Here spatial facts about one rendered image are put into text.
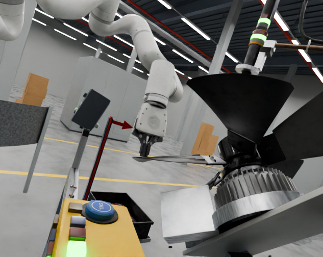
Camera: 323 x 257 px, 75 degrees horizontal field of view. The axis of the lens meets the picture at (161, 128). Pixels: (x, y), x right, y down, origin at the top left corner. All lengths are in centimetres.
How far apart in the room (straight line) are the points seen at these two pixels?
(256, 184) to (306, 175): 721
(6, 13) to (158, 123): 54
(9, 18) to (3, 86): 380
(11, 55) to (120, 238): 438
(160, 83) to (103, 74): 600
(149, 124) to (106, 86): 607
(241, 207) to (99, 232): 35
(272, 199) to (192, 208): 22
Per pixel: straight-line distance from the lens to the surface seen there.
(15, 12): 81
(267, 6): 79
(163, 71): 73
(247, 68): 69
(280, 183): 63
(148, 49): 84
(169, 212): 65
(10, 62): 457
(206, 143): 878
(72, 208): 32
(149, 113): 68
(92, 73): 657
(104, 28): 104
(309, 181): 777
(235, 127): 64
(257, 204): 55
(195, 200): 65
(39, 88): 843
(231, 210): 56
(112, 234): 30
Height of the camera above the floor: 123
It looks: 3 degrees down
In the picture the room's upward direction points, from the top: 19 degrees clockwise
